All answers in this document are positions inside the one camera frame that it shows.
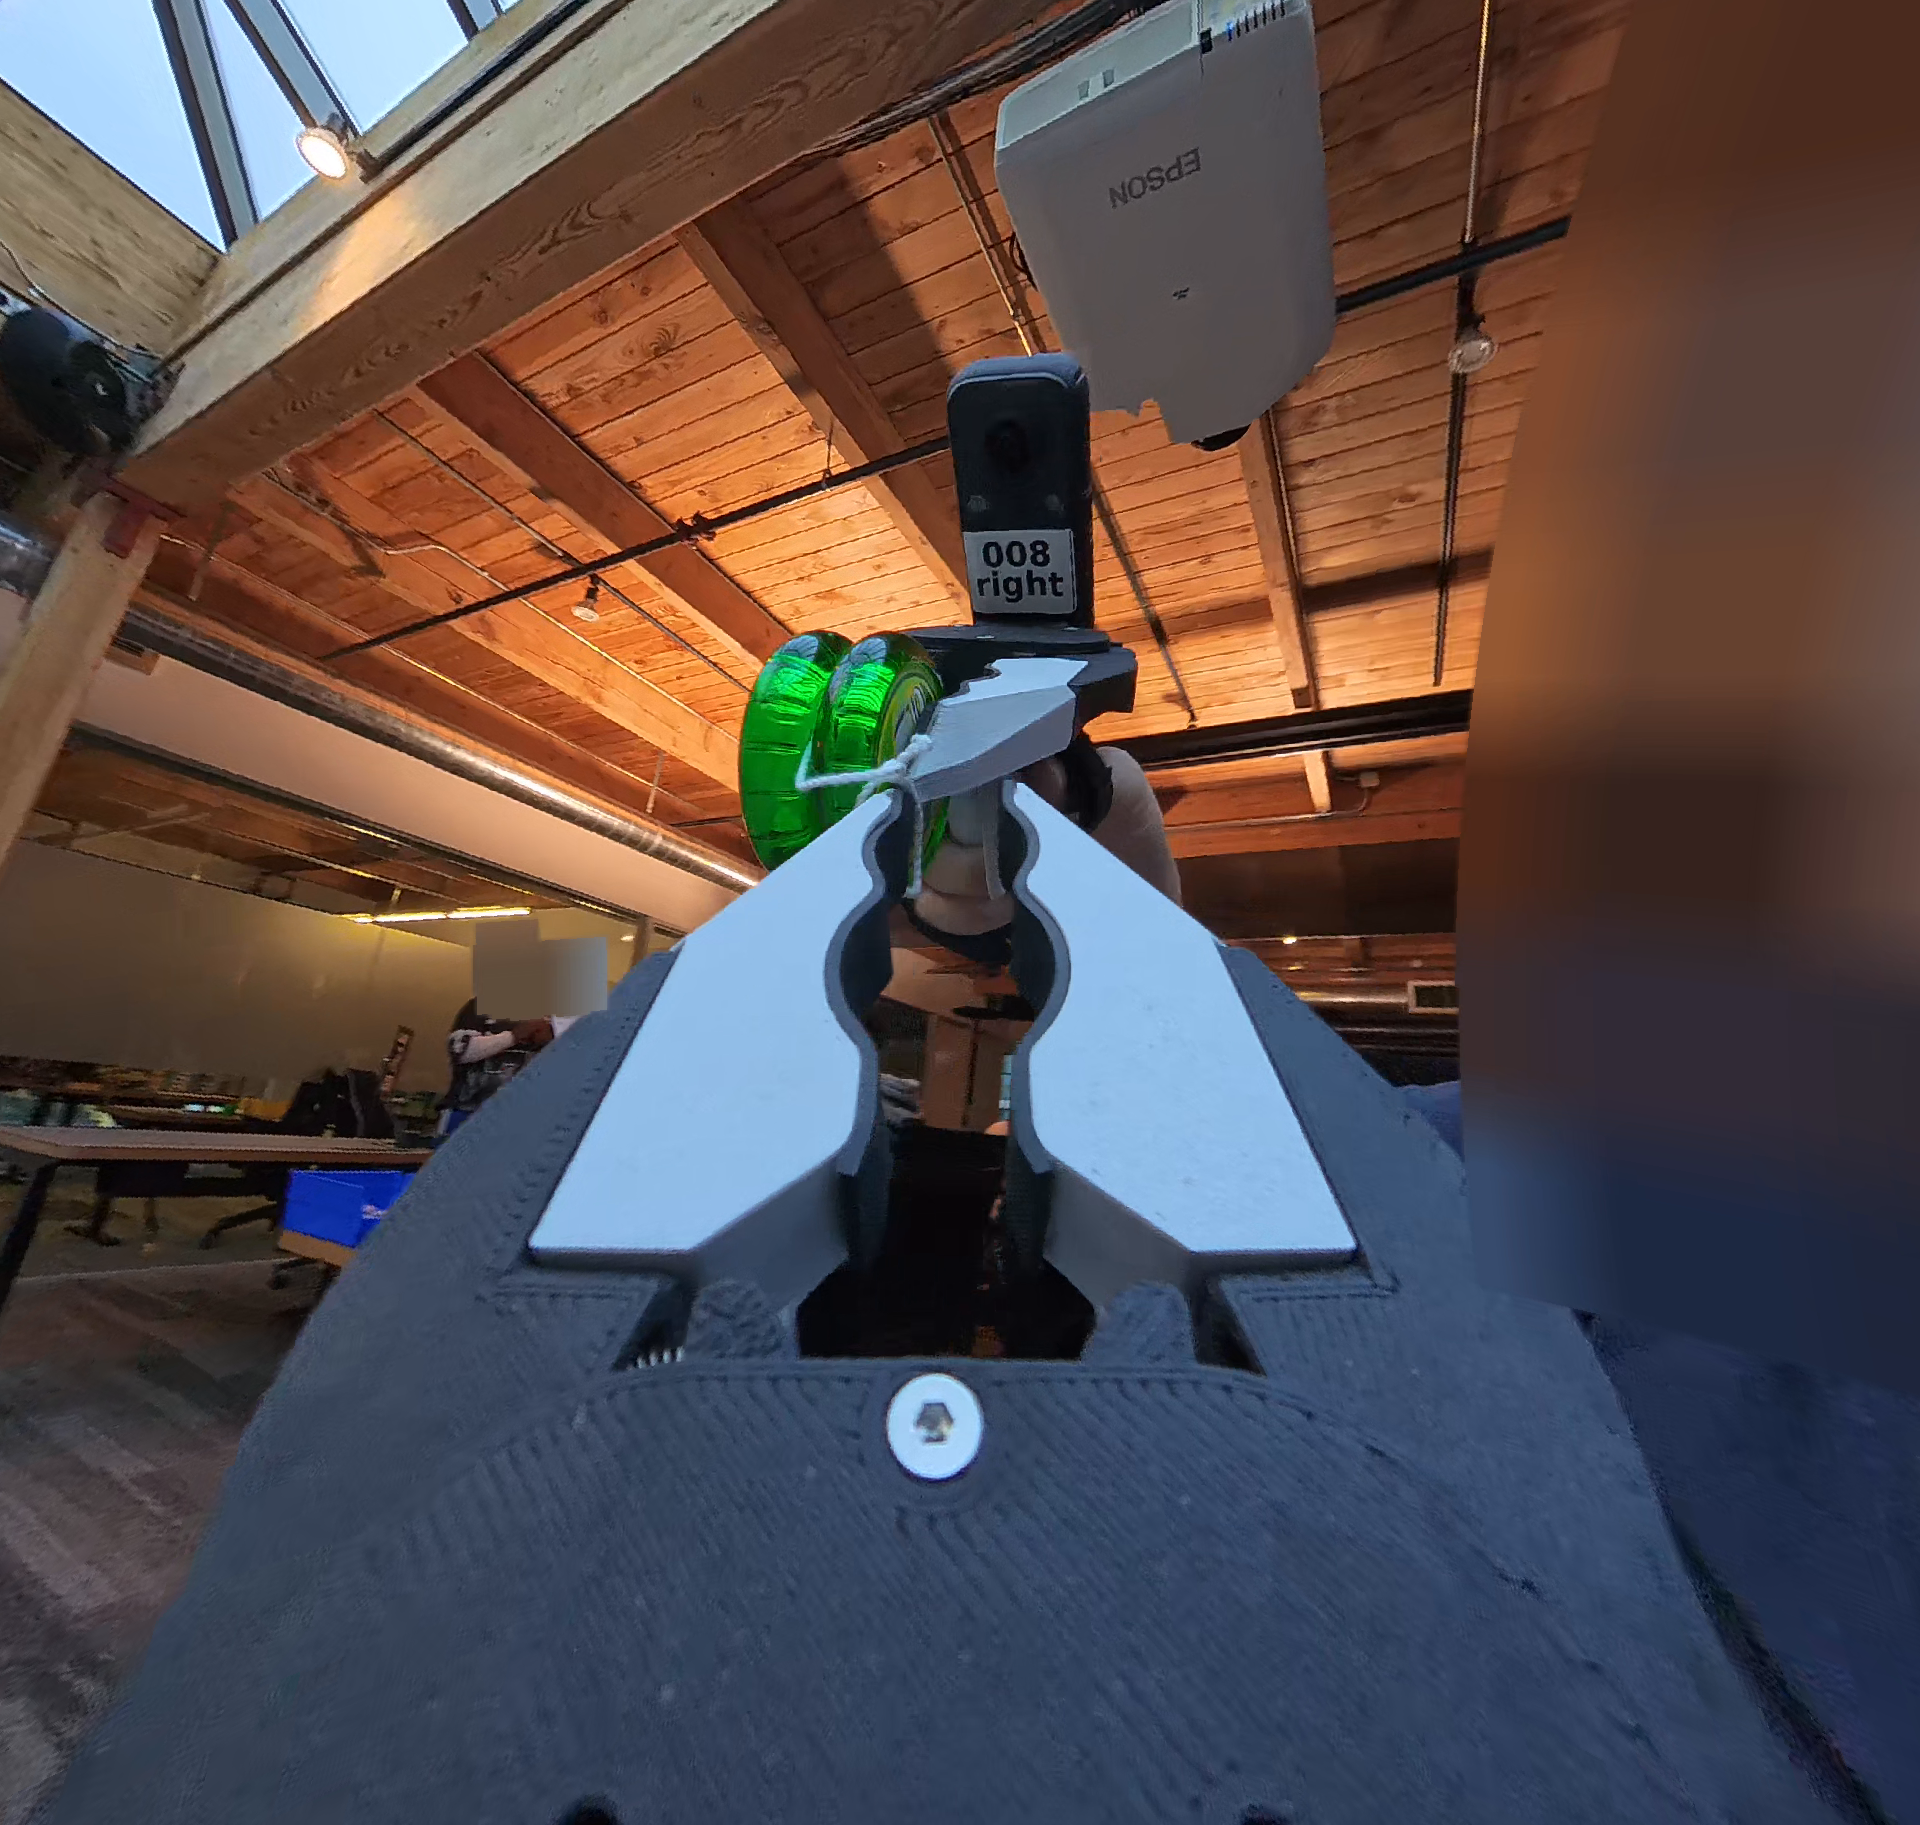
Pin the grey desk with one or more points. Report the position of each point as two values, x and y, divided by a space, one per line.
180 1145

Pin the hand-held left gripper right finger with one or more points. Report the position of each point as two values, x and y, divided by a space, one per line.
1185 1091

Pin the metal ventilation duct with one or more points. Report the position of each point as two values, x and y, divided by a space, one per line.
375 723

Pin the white ceiling projector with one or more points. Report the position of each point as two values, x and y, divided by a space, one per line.
1185 205

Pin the person's dark clothing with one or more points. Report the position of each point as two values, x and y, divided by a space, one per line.
1770 1526

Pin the black wall speaker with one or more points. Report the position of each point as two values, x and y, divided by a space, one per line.
68 382

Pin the wooden support post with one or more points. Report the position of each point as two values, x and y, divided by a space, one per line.
68 670

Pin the person's right hand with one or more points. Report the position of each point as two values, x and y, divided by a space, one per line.
1147 836

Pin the hanging bulb lamp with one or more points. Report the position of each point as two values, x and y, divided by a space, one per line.
1472 349

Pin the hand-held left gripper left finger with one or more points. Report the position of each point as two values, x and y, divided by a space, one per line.
706 1091

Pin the green yoyo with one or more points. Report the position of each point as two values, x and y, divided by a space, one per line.
788 745

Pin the ceiling spotlight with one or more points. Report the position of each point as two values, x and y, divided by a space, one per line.
325 150

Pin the linear ceiling light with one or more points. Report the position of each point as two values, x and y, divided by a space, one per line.
435 914

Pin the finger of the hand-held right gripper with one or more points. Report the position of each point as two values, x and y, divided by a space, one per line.
1036 667
997 745

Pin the black ceiling track rail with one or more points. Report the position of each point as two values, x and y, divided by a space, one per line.
630 546

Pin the blue plastic bin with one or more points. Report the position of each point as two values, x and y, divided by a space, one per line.
337 1202

